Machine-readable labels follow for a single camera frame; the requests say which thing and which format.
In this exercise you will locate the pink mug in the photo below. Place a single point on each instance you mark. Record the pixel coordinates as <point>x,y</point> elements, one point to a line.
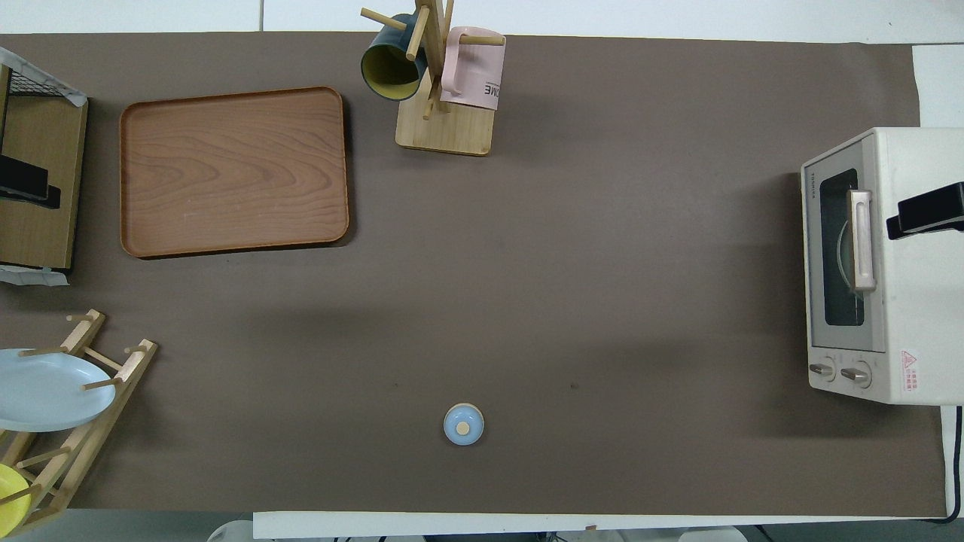
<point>474,75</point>

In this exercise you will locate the blue service bell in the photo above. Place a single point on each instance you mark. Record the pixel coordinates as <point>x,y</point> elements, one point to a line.
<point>463,425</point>

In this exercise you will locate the dark blue mug yellow inside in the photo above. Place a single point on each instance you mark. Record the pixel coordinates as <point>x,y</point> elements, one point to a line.
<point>388,71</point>

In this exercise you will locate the light blue plate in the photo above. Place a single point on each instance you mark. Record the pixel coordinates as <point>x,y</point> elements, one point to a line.
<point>45,391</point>

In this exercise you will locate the wooden shelf cabinet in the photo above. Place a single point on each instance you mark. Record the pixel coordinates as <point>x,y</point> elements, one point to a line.
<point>38,150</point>

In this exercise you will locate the silver oven knob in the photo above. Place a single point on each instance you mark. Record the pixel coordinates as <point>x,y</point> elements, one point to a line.
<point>856,375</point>
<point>821,369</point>

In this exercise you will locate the toaster oven glass door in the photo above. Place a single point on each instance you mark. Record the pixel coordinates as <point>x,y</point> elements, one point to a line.
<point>828,158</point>

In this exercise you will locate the wooden dish rack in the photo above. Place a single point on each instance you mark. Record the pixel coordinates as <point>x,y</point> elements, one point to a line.
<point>132,369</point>

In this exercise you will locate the yellow plate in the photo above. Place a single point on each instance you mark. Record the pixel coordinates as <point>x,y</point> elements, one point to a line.
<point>11,500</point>

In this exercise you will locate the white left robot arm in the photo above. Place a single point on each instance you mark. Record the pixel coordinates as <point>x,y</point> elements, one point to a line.
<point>230,533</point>

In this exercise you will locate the wooden mug tree stand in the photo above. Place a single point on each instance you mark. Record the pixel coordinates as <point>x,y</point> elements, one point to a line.
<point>444,132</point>

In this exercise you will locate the brown table mat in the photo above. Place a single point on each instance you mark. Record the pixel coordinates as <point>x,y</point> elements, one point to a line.
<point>527,301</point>

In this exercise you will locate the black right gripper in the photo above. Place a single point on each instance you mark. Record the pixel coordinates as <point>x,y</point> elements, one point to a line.
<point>930,211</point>

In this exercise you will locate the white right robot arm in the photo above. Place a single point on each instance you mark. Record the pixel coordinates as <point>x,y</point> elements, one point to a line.
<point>712,536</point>

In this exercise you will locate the white toaster oven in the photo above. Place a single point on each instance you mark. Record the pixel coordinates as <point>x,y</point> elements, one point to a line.
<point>919,316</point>

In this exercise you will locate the white checked cloth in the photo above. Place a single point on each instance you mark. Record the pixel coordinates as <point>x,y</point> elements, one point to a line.
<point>68,90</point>

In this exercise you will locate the brown wooden tray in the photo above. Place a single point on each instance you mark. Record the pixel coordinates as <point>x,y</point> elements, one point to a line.
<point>233,173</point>

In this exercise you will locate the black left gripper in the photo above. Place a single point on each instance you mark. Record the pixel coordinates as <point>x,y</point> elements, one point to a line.
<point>22,181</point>

